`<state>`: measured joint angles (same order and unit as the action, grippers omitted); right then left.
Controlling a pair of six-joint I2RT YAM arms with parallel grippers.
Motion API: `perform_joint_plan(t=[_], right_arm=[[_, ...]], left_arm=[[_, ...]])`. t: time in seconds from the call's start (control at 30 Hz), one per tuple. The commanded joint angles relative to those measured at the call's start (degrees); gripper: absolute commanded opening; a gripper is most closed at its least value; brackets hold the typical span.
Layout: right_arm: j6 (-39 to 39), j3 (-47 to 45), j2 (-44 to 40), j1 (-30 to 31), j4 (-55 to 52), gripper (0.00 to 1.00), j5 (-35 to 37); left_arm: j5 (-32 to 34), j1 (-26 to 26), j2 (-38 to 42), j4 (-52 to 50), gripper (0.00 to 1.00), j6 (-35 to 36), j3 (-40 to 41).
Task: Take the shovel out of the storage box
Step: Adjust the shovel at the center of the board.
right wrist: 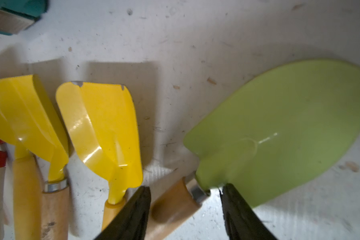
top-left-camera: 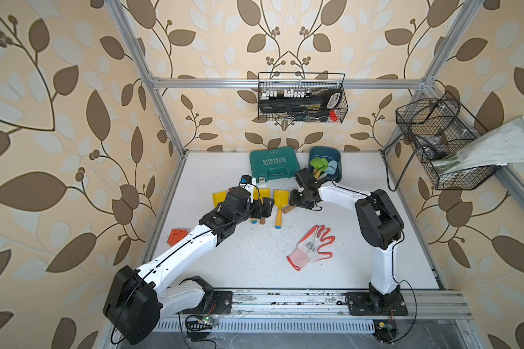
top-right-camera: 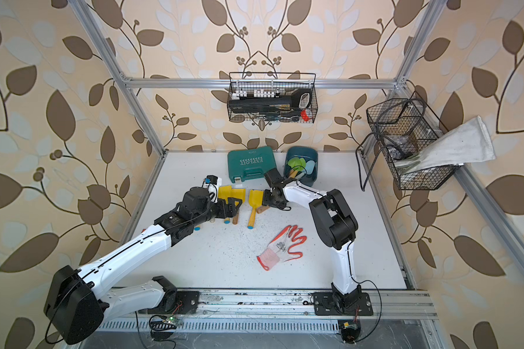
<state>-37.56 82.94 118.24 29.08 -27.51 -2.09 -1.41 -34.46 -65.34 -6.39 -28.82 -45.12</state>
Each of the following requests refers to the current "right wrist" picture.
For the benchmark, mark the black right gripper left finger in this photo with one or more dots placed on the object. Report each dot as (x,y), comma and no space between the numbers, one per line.
(131,222)

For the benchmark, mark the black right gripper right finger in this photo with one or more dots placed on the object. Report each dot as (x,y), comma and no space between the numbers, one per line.
(241,222)

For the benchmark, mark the yellow shovel wooden handle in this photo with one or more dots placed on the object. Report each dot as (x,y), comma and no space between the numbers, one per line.
(51,158)

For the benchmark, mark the light green shovel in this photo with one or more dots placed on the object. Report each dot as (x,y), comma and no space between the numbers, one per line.
(280,130)

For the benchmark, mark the green plastic tool case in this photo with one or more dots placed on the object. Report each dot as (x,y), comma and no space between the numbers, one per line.
(17,16)

